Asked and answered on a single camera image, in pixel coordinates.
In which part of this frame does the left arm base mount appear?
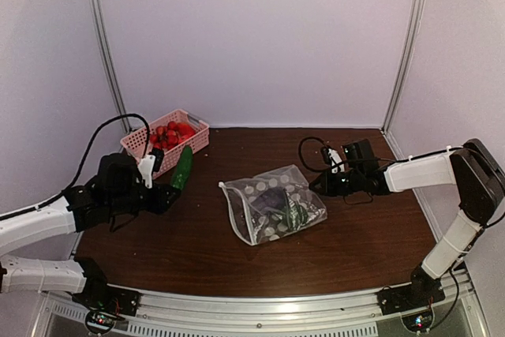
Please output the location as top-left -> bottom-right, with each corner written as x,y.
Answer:
71,285 -> 140,335

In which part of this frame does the aluminium front rail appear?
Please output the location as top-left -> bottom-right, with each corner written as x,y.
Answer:
28,268 -> 491,336

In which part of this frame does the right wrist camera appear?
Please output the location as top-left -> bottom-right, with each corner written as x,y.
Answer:
320,146 -> 342,174

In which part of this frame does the aluminium corner post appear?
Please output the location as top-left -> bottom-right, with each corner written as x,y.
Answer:
380,0 -> 431,133
89,0 -> 126,115

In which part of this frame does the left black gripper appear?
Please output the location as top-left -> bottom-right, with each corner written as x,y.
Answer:
107,180 -> 180,215

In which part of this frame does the left aluminium corner post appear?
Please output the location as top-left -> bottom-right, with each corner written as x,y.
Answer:
89,0 -> 126,115

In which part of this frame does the pink perforated plastic basket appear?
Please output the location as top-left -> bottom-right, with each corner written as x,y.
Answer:
120,109 -> 210,186

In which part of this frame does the clear zip top bag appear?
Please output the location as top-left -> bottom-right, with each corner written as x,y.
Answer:
219,165 -> 327,246

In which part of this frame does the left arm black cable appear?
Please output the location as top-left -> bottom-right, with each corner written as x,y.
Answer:
0,114 -> 152,219

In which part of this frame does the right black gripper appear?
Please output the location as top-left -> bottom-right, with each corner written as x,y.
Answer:
310,168 -> 364,197

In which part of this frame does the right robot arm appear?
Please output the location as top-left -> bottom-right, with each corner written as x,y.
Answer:
309,138 -> 504,307

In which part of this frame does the red fake lychee bunch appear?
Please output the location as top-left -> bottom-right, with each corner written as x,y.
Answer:
149,121 -> 196,151

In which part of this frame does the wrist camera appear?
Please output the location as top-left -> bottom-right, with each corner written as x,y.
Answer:
137,148 -> 164,189
320,146 -> 342,174

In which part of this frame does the green fake cucumber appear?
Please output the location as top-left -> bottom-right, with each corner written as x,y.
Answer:
170,145 -> 193,191

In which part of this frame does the dark purple fake eggplant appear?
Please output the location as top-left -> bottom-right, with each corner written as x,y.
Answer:
251,187 -> 288,212

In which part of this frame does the green fake vegetable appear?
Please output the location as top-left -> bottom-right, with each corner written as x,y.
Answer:
282,191 -> 317,233

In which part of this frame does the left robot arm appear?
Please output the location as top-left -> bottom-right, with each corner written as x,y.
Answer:
1,149 -> 193,309

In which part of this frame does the right aluminium corner post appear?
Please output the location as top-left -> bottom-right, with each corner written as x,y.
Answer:
380,0 -> 431,133

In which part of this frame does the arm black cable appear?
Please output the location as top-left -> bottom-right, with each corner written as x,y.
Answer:
297,137 -> 498,227
0,114 -> 152,219

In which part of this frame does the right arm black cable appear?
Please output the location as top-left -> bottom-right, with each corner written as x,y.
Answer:
297,137 -> 498,227

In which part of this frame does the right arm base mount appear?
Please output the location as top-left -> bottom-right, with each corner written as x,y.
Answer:
377,284 -> 446,335

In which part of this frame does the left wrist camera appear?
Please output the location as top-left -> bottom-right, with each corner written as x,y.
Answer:
137,148 -> 164,189

